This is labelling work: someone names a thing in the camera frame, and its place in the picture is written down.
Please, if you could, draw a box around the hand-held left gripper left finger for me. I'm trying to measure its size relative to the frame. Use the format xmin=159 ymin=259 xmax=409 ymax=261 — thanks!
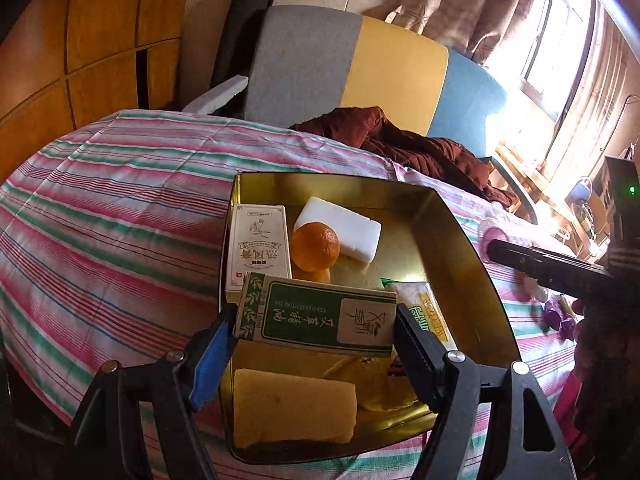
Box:
xmin=67 ymin=304 xmax=240 ymax=480

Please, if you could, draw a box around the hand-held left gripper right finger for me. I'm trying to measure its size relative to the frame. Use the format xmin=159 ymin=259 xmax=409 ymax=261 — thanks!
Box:
xmin=395 ymin=305 xmax=576 ymax=480

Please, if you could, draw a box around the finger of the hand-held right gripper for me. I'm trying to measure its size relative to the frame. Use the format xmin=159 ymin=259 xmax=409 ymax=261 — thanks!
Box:
xmin=486 ymin=239 xmax=618 ymax=306

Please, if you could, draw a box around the purple snack packet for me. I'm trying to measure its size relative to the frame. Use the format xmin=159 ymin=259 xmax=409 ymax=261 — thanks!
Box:
xmin=544 ymin=295 xmax=576 ymax=341

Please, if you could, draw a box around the yellow mesh bag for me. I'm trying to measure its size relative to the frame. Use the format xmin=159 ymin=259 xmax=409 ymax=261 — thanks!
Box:
xmin=322 ymin=355 xmax=421 ymax=411

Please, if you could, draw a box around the large yellow sponge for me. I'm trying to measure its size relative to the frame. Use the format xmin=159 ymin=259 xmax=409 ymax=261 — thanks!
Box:
xmin=232 ymin=367 xmax=358 ymax=448

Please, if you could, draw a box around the green and white box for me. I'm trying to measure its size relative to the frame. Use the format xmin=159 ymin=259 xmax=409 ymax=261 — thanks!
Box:
xmin=234 ymin=272 xmax=398 ymax=358

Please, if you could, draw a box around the white carton box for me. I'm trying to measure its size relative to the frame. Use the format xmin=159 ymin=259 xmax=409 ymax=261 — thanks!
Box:
xmin=223 ymin=203 xmax=292 ymax=303

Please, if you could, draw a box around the gold tin box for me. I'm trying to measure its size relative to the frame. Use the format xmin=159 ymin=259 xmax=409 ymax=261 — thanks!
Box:
xmin=219 ymin=172 xmax=521 ymax=465

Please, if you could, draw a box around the white block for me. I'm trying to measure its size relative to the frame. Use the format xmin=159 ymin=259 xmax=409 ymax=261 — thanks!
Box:
xmin=293 ymin=196 xmax=382 ymax=264

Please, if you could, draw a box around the orange fruit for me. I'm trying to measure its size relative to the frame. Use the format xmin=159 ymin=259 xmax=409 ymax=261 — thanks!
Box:
xmin=291 ymin=221 xmax=341 ymax=272

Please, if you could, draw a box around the person's right hand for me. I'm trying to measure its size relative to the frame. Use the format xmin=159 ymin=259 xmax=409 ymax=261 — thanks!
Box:
xmin=571 ymin=297 xmax=601 ymax=341

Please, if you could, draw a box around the blue container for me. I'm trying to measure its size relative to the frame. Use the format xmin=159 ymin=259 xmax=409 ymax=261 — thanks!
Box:
xmin=567 ymin=176 xmax=593 ymax=208

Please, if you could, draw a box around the pink round container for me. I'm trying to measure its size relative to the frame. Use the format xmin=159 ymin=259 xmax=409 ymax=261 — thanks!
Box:
xmin=480 ymin=227 xmax=521 ymax=261

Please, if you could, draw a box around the wooden desk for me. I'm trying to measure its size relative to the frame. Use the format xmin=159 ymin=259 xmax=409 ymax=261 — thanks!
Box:
xmin=495 ymin=145 xmax=601 ymax=261

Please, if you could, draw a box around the beige curtain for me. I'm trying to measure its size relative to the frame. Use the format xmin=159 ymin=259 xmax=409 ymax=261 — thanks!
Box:
xmin=545 ymin=0 xmax=631 ymax=186
xmin=385 ymin=0 xmax=556 ymax=61

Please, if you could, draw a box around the red blanket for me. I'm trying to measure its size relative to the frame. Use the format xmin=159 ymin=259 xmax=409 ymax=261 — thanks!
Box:
xmin=550 ymin=370 xmax=588 ymax=466

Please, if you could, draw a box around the striped bedsheet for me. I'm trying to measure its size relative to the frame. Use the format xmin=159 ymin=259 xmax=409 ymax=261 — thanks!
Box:
xmin=0 ymin=110 xmax=581 ymax=480

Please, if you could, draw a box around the maroon jacket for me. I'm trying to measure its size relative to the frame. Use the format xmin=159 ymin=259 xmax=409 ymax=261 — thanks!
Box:
xmin=289 ymin=106 xmax=518 ymax=211

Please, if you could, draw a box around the window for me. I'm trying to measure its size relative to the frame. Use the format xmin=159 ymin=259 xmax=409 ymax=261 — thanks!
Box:
xmin=515 ymin=0 xmax=596 ymax=121

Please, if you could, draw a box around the grey yellow blue chair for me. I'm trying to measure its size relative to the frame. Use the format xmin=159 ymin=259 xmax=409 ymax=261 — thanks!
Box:
xmin=245 ymin=5 xmax=541 ymax=226

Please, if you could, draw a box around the white foam piece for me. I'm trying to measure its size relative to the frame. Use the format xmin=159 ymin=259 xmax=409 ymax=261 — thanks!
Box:
xmin=181 ymin=75 xmax=249 ymax=115

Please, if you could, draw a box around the black rolled mat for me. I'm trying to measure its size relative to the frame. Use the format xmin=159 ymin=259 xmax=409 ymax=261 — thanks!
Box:
xmin=210 ymin=0 xmax=276 ymax=106

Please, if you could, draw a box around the wooden wardrobe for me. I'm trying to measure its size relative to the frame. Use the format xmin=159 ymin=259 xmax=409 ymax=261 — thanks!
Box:
xmin=0 ymin=0 xmax=196 ymax=186

